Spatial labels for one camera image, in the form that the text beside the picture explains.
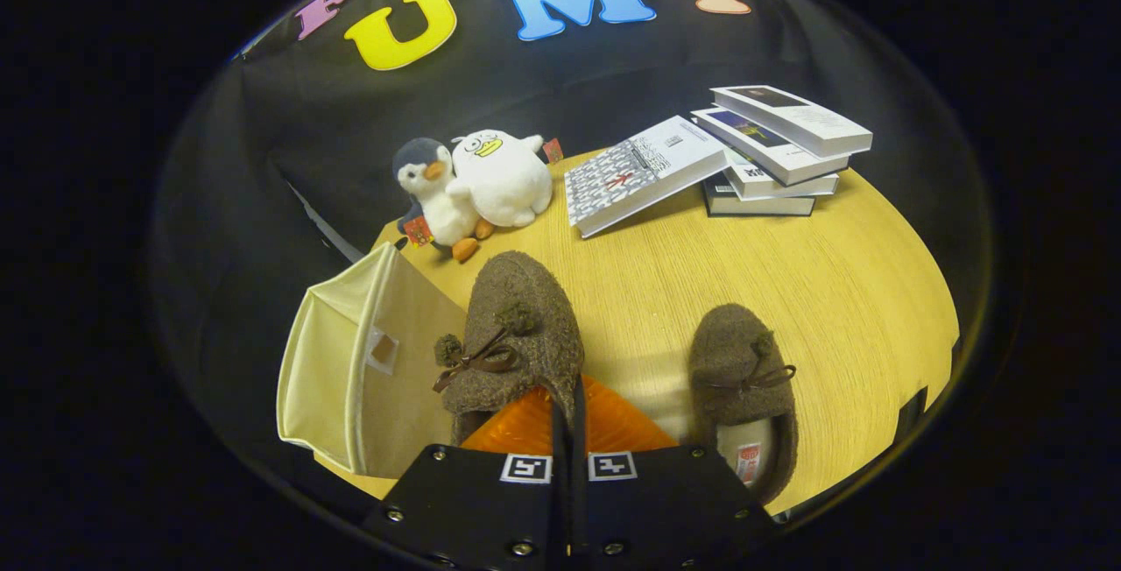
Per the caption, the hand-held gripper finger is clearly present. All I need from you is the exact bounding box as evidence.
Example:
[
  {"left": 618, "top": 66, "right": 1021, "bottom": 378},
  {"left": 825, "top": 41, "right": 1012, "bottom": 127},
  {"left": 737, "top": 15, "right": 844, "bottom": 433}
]
[
  {"left": 361, "top": 383, "right": 571, "bottom": 571},
  {"left": 570, "top": 375, "right": 778, "bottom": 571}
]

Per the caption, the brown fuzzy shoe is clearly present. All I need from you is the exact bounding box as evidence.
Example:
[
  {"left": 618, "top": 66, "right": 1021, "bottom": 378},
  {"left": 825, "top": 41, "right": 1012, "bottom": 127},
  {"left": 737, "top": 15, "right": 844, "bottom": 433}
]
[
  {"left": 687, "top": 303, "right": 800, "bottom": 507},
  {"left": 433, "top": 250, "right": 587, "bottom": 448}
]

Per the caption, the beige fabric storage box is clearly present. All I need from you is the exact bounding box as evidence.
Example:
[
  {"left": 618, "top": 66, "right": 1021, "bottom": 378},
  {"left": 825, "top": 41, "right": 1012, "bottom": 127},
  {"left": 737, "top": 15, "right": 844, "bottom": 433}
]
[{"left": 276, "top": 241, "right": 470, "bottom": 479}]

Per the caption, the white duck plush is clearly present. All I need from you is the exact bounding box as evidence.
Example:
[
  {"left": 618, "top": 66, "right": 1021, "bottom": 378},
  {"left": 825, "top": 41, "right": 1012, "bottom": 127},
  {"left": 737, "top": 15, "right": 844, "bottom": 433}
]
[{"left": 448, "top": 129, "right": 567, "bottom": 229}]

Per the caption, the grey patterned cover book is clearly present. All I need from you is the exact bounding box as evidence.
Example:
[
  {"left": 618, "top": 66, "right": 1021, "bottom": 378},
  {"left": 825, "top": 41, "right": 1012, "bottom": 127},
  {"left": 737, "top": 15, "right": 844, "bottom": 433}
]
[{"left": 564, "top": 115, "right": 730, "bottom": 240}]

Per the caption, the grey white penguin plush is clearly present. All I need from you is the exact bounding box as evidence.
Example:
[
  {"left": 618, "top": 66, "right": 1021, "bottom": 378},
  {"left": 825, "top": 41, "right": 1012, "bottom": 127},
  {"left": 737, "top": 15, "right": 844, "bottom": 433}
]
[{"left": 391, "top": 137, "right": 497, "bottom": 264}]

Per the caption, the black cover book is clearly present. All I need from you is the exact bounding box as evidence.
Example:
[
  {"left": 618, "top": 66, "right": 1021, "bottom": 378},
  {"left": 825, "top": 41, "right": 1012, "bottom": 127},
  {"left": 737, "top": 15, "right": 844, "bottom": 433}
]
[{"left": 702, "top": 172, "right": 816, "bottom": 218}]

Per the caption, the white paperback book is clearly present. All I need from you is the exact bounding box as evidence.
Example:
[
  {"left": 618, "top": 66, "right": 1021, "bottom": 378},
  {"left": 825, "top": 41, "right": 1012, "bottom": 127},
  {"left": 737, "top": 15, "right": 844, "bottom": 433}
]
[{"left": 722, "top": 151, "right": 841, "bottom": 201}]

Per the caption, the white book with blue cover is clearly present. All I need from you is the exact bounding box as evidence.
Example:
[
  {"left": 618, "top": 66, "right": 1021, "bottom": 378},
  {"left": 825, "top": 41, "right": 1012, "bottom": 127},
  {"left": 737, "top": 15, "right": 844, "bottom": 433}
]
[{"left": 690, "top": 106, "right": 852, "bottom": 187}]

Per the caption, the black backdrop cloth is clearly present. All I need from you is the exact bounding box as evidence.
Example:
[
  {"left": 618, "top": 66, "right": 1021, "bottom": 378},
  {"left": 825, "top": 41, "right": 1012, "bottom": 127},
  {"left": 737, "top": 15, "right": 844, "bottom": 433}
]
[{"left": 147, "top": 0, "right": 992, "bottom": 467}]

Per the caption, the white book with dark cover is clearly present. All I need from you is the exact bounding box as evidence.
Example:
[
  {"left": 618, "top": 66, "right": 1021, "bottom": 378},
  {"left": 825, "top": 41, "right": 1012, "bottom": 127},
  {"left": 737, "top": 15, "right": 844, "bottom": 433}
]
[{"left": 709, "top": 84, "right": 874, "bottom": 159}]

